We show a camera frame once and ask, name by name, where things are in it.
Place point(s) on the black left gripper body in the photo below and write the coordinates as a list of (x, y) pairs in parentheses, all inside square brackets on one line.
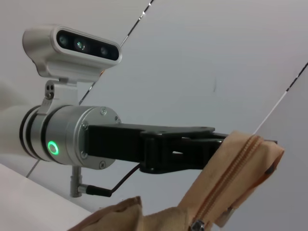
[(113, 142)]

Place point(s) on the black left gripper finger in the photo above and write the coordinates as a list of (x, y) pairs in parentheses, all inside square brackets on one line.
[(195, 156), (270, 141)]

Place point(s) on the khaki canvas food bag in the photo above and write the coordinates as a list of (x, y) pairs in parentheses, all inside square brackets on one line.
[(240, 173)]

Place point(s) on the silver zipper pull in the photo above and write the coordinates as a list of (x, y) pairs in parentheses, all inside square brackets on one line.
[(197, 225)]

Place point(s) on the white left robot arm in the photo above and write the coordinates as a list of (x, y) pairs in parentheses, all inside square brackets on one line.
[(65, 134)]

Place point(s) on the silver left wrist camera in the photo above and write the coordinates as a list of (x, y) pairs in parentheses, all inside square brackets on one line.
[(72, 67)]

